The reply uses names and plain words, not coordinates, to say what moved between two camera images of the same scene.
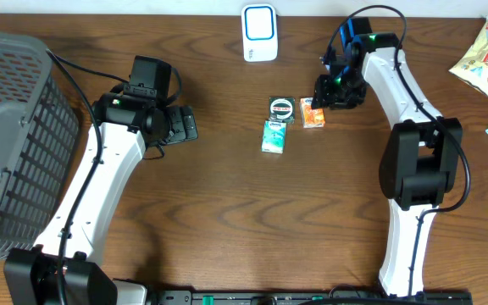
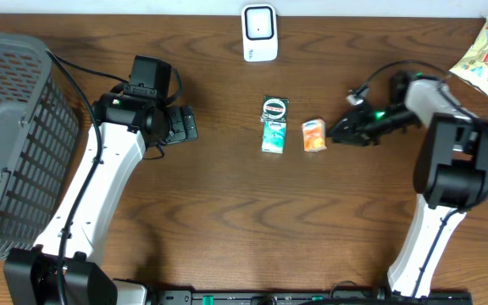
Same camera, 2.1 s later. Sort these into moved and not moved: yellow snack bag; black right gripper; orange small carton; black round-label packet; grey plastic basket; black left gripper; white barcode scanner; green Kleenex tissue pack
Moved: black right gripper; black round-label packet; orange small carton
Not moved: yellow snack bag; black left gripper; grey plastic basket; green Kleenex tissue pack; white barcode scanner
